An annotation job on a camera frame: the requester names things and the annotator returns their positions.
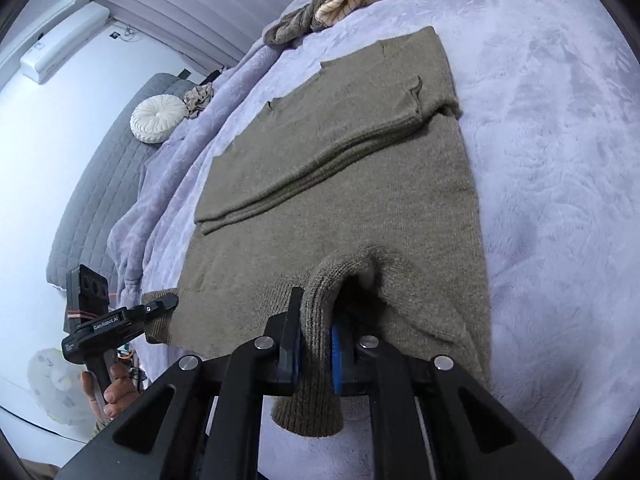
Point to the leopard print cloth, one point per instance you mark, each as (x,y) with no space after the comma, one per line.
(197,100)

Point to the white air conditioner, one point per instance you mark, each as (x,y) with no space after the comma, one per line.
(62,45)

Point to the olive brown knit sweater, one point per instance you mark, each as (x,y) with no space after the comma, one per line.
(350,185)

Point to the grey quilted headboard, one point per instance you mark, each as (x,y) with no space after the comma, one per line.
(100,185)

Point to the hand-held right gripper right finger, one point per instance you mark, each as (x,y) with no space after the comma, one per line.
(337,360)

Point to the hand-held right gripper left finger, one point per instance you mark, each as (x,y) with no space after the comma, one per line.
(290,345)

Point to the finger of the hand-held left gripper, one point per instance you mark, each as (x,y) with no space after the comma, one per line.
(160,307)

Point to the lavender fleece blanket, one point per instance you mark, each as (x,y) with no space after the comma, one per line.
(550,160)

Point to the white round pleated pillow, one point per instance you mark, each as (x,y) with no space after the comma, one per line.
(157,120)

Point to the grey brown fleece garment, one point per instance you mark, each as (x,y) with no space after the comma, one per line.
(295,25)

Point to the person's left hand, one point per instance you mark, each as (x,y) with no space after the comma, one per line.
(120,390)

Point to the white pleated curtain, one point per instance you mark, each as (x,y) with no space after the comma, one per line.
(200,10)

